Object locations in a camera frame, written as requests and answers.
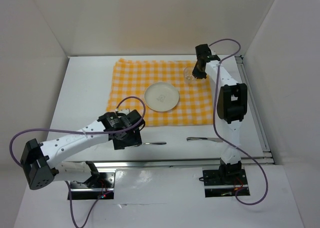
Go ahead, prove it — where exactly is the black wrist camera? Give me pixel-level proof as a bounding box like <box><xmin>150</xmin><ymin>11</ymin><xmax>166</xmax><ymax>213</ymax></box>
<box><xmin>120</xmin><ymin>110</ymin><xmax>146</xmax><ymax>131</ymax></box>
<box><xmin>195</xmin><ymin>44</ymin><xmax>212</xmax><ymax>59</ymax></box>

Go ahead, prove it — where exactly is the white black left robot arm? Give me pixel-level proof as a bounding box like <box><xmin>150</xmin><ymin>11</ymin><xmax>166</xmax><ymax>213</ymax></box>
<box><xmin>20</xmin><ymin>110</ymin><xmax>146</xmax><ymax>190</ymax></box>

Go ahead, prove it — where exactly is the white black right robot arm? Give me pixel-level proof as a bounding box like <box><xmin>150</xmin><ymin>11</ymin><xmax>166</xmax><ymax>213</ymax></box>
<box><xmin>192</xmin><ymin>55</ymin><xmax>248</xmax><ymax>184</ymax></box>

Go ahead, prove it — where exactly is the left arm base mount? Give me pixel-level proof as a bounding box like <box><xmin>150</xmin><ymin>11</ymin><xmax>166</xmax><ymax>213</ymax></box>
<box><xmin>70</xmin><ymin>168</ymin><xmax>116</xmax><ymax>200</ymax></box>

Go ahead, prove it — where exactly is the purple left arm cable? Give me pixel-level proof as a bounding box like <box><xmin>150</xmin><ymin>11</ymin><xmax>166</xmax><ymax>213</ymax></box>
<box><xmin>9</xmin><ymin>96</ymin><xmax>147</xmax><ymax>228</ymax></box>

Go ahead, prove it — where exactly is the aluminium front rail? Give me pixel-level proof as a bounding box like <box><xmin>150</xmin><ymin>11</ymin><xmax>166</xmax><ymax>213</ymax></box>
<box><xmin>59</xmin><ymin>157</ymin><xmax>226</xmax><ymax>169</ymax></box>

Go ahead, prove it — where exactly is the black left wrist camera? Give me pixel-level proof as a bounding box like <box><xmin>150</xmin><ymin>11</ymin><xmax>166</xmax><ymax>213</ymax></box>
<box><xmin>120</xmin><ymin>110</ymin><xmax>146</xmax><ymax>131</ymax></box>

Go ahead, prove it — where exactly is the silver table knife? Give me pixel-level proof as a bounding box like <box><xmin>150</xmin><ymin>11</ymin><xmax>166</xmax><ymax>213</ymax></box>
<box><xmin>186</xmin><ymin>137</ymin><xmax>222</xmax><ymax>143</ymax></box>

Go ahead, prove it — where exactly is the aluminium right side rail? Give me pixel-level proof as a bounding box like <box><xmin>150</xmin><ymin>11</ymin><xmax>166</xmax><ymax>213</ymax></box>
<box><xmin>235</xmin><ymin>55</ymin><xmax>275</xmax><ymax>165</ymax></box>

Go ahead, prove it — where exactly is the yellow white checkered cloth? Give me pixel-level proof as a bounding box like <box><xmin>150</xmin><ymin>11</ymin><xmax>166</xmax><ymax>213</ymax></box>
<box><xmin>106</xmin><ymin>59</ymin><xmax>213</xmax><ymax>127</ymax></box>

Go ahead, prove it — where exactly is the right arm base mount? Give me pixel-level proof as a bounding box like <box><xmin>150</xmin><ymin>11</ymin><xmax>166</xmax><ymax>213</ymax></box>
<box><xmin>199</xmin><ymin>164</ymin><xmax>250</xmax><ymax>198</ymax></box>

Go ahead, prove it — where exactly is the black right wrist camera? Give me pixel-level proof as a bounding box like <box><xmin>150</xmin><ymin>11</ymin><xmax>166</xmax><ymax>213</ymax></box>
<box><xmin>195</xmin><ymin>44</ymin><xmax>212</xmax><ymax>59</ymax></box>

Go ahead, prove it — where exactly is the cream round plate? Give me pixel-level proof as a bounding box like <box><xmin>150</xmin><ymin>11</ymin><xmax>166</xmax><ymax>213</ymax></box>
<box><xmin>144</xmin><ymin>82</ymin><xmax>180</xmax><ymax>112</ymax></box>

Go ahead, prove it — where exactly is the aluminium rail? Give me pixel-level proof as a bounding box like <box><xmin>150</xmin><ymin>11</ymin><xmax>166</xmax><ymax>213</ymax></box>
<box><xmin>235</xmin><ymin>55</ymin><xmax>275</xmax><ymax>165</ymax></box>
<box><xmin>59</xmin><ymin>157</ymin><xmax>226</xmax><ymax>169</ymax></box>

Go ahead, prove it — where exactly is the clear plastic cup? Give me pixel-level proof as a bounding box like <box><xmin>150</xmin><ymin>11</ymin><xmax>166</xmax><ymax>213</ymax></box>
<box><xmin>183</xmin><ymin>67</ymin><xmax>196</xmax><ymax>85</ymax></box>

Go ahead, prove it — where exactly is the silver fork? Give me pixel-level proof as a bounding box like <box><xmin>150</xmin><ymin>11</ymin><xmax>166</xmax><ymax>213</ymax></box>
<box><xmin>141</xmin><ymin>142</ymin><xmax>167</xmax><ymax>145</ymax></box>

